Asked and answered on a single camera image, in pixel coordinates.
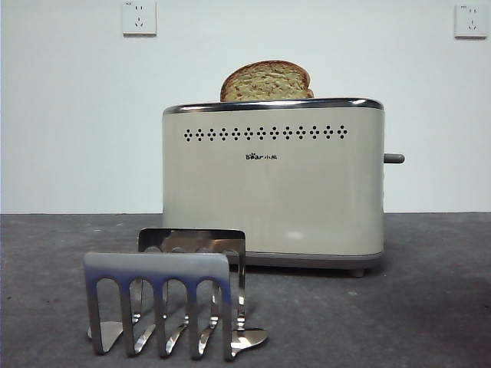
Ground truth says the shiny metal bread rack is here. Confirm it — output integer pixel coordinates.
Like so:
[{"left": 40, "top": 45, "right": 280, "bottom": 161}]
[{"left": 81, "top": 228, "right": 269, "bottom": 363}]

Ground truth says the white wall socket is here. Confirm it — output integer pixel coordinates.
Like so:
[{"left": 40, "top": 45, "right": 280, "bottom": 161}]
[
  {"left": 454, "top": 4, "right": 489, "bottom": 39},
  {"left": 122, "top": 0, "right": 157, "bottom": 38}
]

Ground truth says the cream toaster with chrome top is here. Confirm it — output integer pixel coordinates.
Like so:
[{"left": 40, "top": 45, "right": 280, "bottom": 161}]
[{"left": 160, "top": 97, "right": 385, "bottom": 278}]

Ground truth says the brown toast bread slice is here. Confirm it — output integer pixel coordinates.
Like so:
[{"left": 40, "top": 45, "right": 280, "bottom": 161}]
[{"left": 219, "top": 60, "right": 315, "bottom": 103}]

